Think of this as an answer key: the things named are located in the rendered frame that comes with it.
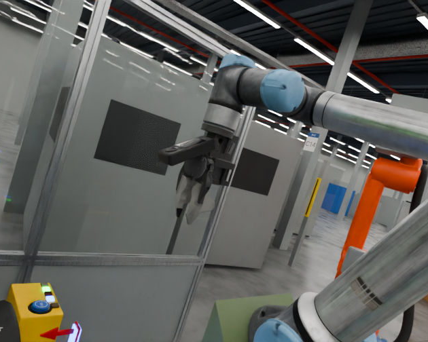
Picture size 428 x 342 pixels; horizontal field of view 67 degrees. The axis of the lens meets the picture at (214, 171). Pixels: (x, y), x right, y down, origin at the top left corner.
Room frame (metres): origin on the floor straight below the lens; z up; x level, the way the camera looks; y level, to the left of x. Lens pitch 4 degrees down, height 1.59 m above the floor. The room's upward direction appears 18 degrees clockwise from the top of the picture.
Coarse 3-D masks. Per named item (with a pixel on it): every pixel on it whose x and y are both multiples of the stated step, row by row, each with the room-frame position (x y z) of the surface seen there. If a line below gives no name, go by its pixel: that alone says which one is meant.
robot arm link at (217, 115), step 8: (208, 104) 0.69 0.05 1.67; (216, 104) 0.67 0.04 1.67; (208, 112) 0.68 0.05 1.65; (216, 112) 0.67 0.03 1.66; (224, 112) 0.66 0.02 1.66; (232, 112) 0.67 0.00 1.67; (208, 120) 0.67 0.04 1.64; (216, 120) 0.66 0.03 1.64; (224, 120) 0.66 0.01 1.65; (232, 120) 0.67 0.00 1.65; (224, 128) 0.67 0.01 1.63; (232, 128) 0.68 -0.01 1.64
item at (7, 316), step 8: (0, 304) 0.57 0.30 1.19; (8, 304) 0.58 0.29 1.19; (0, 312) 0.56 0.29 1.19; (8, 312) 0.57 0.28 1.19; (0, 320) 0.54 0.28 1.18; (8, 320) 0.55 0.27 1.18; (16, 320) 0.56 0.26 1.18; (8, 328) 0.54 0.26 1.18; (16, 328) 0.55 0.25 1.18; (0, 336) 0.52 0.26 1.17; (8, 336) 0.53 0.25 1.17; (16, 336) 0.53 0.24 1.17
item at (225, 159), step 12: (216, 132) 0.67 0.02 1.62; (228, 132) 0.67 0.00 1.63; (216, 144) 0.68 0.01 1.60; (228, 144) 0.70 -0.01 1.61; (204, 156) 0.67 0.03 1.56; (216, 156) 0.70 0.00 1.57; (228, 156) 0.71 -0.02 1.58; (192, 168) 0.68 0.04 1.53; (204, 168) 0.65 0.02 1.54; (216, 168) 0.69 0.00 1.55; (228, 168) 0.70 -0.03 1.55; (216, 180) 0.70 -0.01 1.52; (228, 180) 0.71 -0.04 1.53
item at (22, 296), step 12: (12, 288) 0.82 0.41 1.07; (24, 288) 0.84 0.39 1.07; (36, 288) 0.85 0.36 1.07; (12, 300) 0.80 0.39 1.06; (24, 300) 0.79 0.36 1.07; (36, 300) 0.80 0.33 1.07; (24, 312) 0.75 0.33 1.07; (36, 312) 0.76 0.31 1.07; (48, 312) 0.77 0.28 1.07; (60, 312) 0.79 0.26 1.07; (24, 324) 0.73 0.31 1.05; (36, 324) 0.75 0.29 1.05; (48, 324) 0.77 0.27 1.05; (24, 336) 0.74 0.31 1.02; (36, 336) 0.75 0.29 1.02
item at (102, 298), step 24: (0, 288) 1.13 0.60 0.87; (72, 288) 1.30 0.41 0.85; (96, 288) 1.37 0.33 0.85; (120, 288) 1.44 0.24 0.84; (144, 288) 1.53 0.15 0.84; (168, 288) 1.62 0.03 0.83; (72, 312) 1.32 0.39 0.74; (96, 312) 1.39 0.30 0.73; (120, 312) 1.47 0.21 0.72; (144, 312) 1.56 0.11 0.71; (168, 312) 1.66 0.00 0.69; (96, 336) 1.41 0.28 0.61; (120, 336) 1.49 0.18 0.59; (144, 336) 1.59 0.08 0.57; (168, 336) 1.69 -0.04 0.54
